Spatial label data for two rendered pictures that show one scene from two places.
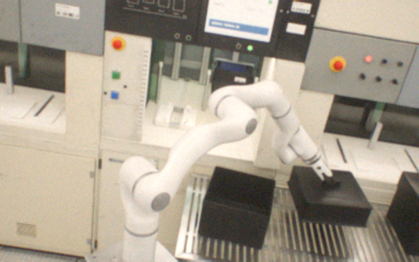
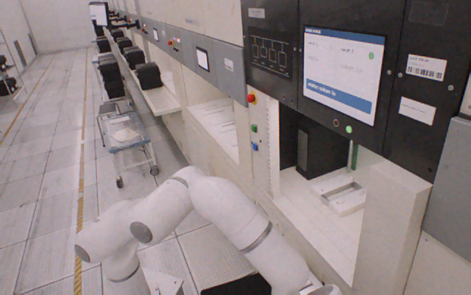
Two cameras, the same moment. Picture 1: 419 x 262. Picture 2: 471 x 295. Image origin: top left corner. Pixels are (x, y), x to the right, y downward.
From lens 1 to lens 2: 1.63 m
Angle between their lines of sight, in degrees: 61
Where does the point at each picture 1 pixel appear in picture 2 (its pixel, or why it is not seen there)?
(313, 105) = (453, 279)
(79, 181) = not seen: hidden behind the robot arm
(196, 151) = (119, 225)
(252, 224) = not seen: outside the picture
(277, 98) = (212, 215)
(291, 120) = (260, 269)
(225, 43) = (322, 115)
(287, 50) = (401, 148)
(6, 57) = not seen: hidden behind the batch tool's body
